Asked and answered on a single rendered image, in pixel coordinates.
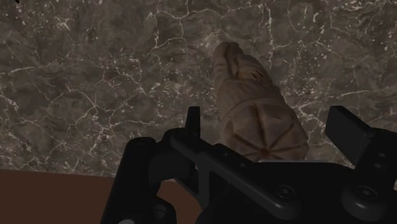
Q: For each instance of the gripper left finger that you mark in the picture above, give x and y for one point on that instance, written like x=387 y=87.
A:
x=223 y=164

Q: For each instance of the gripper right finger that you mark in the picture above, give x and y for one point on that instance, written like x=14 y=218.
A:
x=370 y=173

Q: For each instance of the tan carved figure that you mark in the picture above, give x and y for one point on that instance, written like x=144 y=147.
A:
x=248 y=102

